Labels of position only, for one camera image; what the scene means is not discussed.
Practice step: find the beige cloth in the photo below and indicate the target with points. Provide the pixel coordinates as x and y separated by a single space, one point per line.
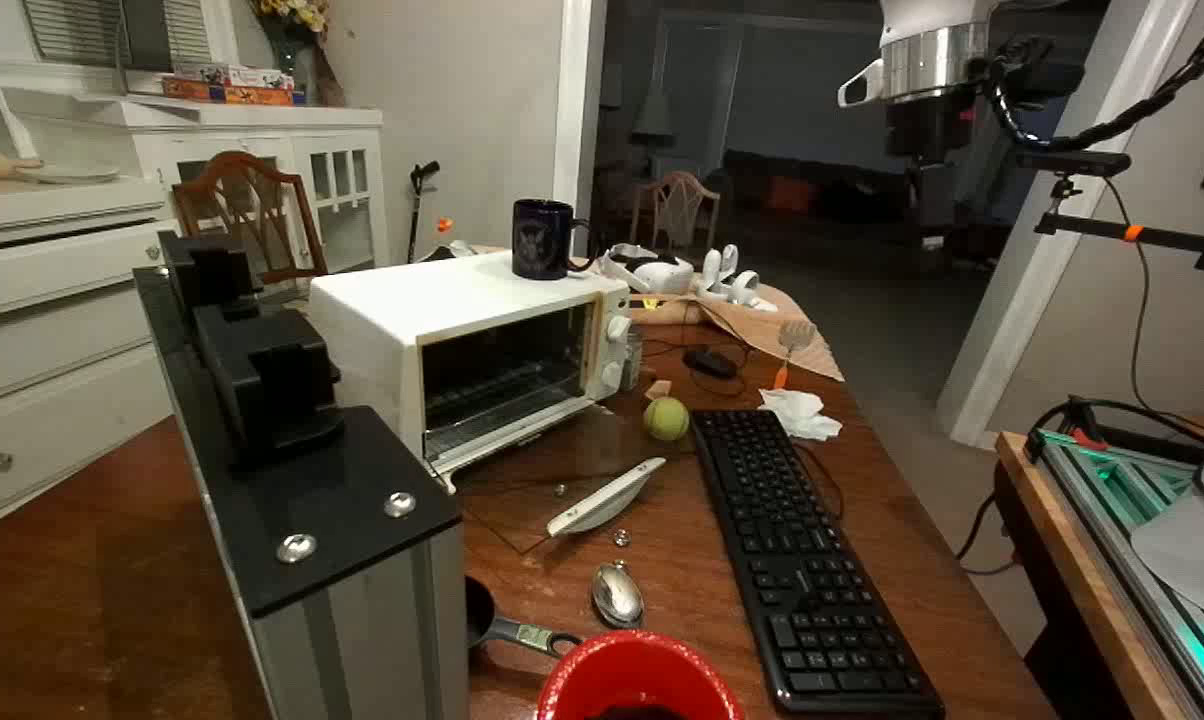
803 332

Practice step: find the white hutch cabinet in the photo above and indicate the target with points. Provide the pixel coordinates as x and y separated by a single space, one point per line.
321 165

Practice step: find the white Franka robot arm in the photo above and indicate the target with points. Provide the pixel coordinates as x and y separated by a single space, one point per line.
925 52

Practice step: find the orange basket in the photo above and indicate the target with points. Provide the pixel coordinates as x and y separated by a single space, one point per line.
224 90

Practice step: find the dark wooden chair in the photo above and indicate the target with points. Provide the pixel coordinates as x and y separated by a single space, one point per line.
246 215

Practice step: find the green tennis ball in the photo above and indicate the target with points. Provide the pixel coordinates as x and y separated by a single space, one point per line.
666 416

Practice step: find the white teapot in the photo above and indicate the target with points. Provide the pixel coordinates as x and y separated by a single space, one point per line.
663 276

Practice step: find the yellow flower vase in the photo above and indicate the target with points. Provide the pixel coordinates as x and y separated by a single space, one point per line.
294 32

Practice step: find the black computer keyboard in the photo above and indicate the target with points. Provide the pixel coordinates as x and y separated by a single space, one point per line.
795 561

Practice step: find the black and aluminium mount post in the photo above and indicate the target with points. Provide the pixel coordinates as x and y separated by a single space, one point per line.
321 533

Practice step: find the small metal screw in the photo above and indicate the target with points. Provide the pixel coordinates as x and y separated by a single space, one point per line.
623 539

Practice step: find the black measuring cup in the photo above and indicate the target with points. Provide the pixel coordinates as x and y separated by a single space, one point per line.
494 625

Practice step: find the red bowl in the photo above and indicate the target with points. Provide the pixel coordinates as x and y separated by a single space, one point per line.
626 675

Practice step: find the green framed device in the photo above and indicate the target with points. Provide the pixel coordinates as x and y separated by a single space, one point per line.
1123 500

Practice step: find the black tripod boom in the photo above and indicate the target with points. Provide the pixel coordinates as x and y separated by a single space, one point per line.
1135 232

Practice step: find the wooden dining chair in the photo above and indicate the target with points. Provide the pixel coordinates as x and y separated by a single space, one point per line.
687 209

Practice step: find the white figurines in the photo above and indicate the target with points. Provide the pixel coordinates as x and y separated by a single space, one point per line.
727 267

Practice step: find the small black remote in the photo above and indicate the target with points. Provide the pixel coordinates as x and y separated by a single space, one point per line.
709 361

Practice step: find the grey sheet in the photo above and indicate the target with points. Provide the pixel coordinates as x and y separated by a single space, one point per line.
1192 545

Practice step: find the crumpled white tissue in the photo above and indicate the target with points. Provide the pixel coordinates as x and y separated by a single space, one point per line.
803 413

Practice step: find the wooden side table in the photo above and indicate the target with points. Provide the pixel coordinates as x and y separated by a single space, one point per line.
1067 575

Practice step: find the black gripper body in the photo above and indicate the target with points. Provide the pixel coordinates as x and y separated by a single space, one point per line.
922 130

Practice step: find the white toaster oven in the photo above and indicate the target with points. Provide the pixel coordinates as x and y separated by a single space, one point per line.
414 327

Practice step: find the silver metal spoon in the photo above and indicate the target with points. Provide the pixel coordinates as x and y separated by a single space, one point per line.
617 595

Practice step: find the white drawer dresser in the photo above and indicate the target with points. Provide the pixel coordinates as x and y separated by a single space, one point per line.
40 345

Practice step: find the black mug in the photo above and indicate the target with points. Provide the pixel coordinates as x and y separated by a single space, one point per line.
540 241

